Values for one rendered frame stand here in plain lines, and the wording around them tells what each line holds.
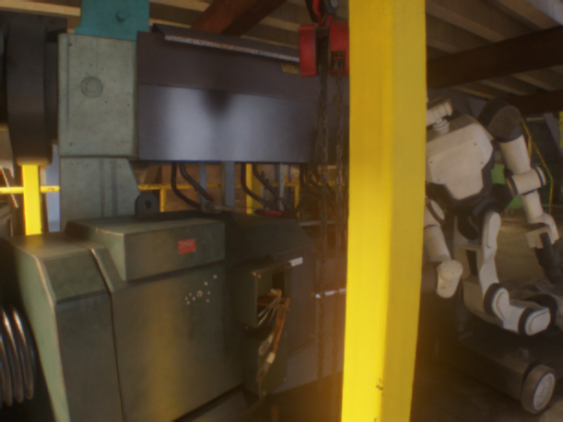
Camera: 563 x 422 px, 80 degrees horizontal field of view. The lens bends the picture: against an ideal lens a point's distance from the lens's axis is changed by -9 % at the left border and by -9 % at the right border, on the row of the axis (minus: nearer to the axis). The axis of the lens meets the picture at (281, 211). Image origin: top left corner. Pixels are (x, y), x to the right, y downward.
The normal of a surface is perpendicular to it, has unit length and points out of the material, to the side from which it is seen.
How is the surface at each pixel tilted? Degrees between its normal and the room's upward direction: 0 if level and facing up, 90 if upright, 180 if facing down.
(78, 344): 90
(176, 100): 90
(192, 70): 78
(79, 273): 45
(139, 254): 90
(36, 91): 100
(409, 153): 90
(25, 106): 111
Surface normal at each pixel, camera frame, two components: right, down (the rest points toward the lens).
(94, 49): 0.51, 0.08
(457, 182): -0.22, 0.47
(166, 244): 0.77, 0.06
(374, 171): -0.86, 0.05
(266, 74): 0.50, -0.13
